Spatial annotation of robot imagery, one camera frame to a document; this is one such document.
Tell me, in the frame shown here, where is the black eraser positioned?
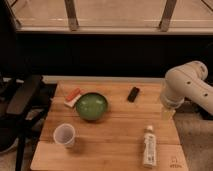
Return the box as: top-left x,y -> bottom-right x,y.
127,87 -> 140,102

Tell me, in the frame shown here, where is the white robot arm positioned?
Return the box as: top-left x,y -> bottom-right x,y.
160,61 -> 213,120

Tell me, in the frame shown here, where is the white tube bottle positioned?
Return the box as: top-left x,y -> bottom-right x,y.
143,125 -> 157,168

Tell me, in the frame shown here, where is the green bowl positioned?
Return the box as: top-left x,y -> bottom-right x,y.
75,92 -> 108,121

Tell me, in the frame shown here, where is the translucent plastic cup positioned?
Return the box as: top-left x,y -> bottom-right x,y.
53,123 -> 76,148

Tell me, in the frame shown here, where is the black office chair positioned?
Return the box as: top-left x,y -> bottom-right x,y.
0,75 -> 52,171

